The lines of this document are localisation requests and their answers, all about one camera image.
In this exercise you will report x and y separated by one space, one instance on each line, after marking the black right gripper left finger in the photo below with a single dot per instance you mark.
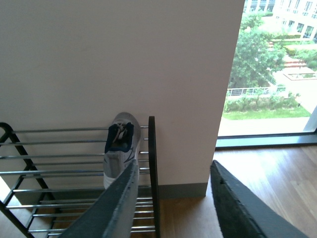
111 216

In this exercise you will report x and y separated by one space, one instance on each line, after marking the black metal shoe rack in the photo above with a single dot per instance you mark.
53 176

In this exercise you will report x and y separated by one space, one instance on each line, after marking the grey knit sneaker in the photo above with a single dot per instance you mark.
122 146

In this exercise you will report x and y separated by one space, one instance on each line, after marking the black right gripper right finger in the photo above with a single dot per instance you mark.
241 214

